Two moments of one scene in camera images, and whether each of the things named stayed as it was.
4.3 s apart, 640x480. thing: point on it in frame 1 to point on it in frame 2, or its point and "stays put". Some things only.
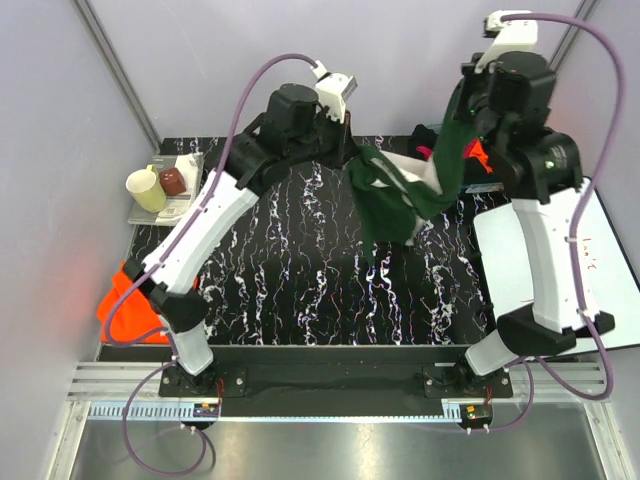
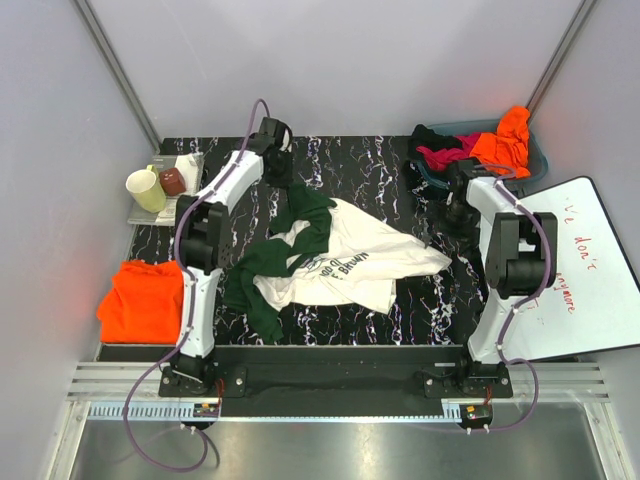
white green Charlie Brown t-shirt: x=395 y=196 to x=324 y=252
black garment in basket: x=421 y=136 stays put
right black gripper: x=469 y=79 to x=469 y=231
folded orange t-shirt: x=135 y=315 stays put
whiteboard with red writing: x=612 y=282 stays put
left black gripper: x=343 y=145 to x=281 y=182
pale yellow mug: x=146 y=189 stays put
